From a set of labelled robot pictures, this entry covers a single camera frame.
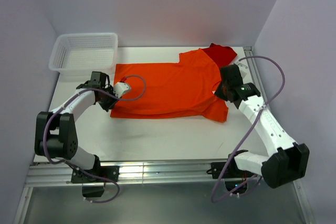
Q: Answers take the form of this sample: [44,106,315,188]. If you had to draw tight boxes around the red folded t-shirt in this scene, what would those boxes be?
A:
[203,43,237,68]

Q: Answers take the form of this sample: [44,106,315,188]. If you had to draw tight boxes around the aluminium front rail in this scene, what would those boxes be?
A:
[24,159,224,187]

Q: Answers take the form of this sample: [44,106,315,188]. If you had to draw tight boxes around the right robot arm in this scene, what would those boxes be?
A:
[215,65,310,188]

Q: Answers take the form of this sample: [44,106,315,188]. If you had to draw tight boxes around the orange t-shirt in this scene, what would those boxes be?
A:
[110,49,228,123]

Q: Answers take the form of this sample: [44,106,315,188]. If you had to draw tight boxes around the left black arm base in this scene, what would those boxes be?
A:
[70,166,120,202]

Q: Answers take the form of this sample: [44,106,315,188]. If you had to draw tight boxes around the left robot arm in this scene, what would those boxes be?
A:
[34,71,131,182]

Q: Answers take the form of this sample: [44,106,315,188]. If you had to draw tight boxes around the aluminium side rail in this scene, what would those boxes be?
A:
[243,46,267,101]

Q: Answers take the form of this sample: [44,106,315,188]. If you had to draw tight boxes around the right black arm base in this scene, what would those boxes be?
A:
[207,161,249,190]

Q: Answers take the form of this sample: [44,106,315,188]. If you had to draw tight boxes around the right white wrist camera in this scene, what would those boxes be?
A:
[235,61,249,79]

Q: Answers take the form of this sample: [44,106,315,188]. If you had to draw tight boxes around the white perforated plastic basket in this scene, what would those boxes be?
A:
[48,33,118,76]

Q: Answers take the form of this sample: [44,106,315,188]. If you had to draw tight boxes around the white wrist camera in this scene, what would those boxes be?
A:
[235,61,249,79]
[113,82,131,98]

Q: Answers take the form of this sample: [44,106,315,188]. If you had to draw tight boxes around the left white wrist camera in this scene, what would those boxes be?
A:
[113,82,131,98]

